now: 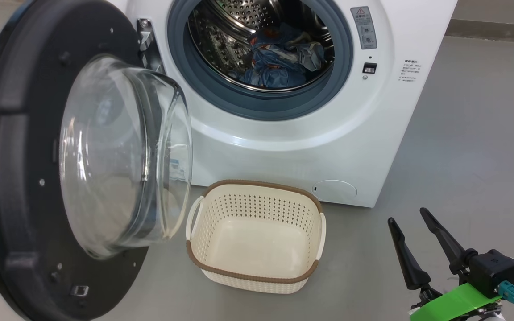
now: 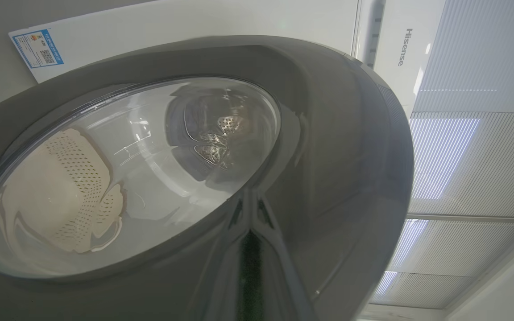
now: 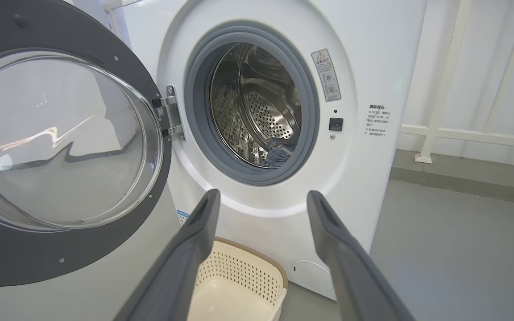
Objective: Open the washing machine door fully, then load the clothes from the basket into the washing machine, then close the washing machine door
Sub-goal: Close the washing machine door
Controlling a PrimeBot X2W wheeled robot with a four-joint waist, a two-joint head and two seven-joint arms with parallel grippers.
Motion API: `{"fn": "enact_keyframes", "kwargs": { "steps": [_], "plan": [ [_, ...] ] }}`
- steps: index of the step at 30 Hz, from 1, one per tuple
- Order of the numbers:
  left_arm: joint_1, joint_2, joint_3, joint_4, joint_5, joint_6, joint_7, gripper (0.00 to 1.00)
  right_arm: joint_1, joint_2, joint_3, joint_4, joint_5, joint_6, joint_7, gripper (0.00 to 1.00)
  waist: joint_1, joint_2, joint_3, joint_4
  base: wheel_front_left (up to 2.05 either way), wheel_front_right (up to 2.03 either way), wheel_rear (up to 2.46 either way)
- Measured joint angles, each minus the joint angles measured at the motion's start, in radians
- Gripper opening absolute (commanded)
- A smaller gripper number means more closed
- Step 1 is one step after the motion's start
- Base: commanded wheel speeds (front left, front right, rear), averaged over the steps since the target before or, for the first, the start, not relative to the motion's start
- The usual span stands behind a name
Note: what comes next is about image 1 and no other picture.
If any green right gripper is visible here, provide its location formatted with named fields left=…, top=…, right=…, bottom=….
left=387, top=207, right=504, bottom=321

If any white front-load washing machine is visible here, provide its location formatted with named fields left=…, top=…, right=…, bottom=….
left=123, top=0, right=458, bottom=208

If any stainless steel washing machine drum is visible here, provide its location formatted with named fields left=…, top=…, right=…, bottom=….
left=188, top=0, right=336, bottom=92

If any grey warning sticker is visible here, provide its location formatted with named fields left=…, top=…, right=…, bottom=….
left=350, top=6, right=378, bottom=50

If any round white filter cover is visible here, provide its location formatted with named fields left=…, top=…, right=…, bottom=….
left=312, top=179, right=358, bottom=202

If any black round glass washer door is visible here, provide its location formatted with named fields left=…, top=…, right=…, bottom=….
left=0, top=0, right=193, bottom=321

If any cream perforated laundry basket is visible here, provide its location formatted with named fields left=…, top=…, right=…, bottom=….
left=186, top=179, right=327, bottom=295

